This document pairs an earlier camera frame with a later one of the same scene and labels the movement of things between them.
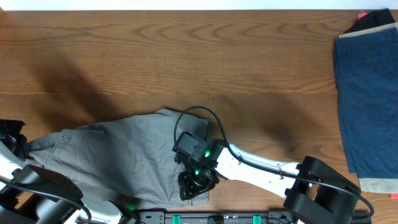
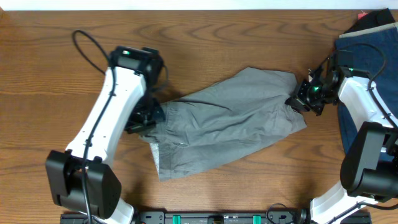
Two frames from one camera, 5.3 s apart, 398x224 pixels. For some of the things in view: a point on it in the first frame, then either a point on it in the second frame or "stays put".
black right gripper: [189, 187] to [302, 96]
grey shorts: [128, 160] to [224, 124]
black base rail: [229, 217] stays put
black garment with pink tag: [374, 19] stays put
